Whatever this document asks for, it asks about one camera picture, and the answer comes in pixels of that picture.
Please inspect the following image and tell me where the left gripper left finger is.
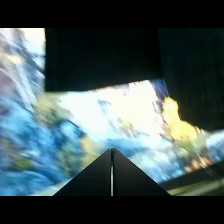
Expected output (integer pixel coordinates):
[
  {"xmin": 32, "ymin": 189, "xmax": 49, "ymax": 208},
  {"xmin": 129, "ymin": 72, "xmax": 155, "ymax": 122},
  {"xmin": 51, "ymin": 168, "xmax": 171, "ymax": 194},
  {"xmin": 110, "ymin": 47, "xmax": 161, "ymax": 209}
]
[{"xmin": 54, "ymin": 148, "xmax": 113, "ymax": 197}]

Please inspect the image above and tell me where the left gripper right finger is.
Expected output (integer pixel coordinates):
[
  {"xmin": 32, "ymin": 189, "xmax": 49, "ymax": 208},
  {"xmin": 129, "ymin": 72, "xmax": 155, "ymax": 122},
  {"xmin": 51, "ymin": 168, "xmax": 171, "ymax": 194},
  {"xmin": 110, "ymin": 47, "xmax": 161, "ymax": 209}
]
[{"xmin": 112, "ymin": 148, "xmax": 170, "ymax": 197}]

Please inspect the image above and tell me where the dark green garment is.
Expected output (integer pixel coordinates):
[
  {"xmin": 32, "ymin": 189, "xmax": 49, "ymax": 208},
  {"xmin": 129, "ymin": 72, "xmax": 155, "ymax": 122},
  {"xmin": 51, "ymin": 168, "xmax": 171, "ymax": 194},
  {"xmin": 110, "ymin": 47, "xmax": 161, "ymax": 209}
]
[{"xmin": 157, "ymin": 27, "xmax": 224, "ymax": 132}]

